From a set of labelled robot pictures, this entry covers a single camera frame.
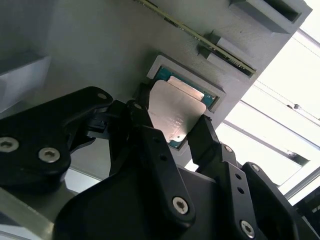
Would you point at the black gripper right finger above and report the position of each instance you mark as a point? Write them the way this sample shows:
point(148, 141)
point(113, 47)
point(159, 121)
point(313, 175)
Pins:
point(207, 145)

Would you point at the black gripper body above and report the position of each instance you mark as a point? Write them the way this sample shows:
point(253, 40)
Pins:
point(125, 205)

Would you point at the silver CPU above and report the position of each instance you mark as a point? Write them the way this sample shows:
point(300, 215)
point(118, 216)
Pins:
point(175, 110)

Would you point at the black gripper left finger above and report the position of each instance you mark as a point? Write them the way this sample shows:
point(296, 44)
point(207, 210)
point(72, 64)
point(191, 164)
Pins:
point(37, 140)

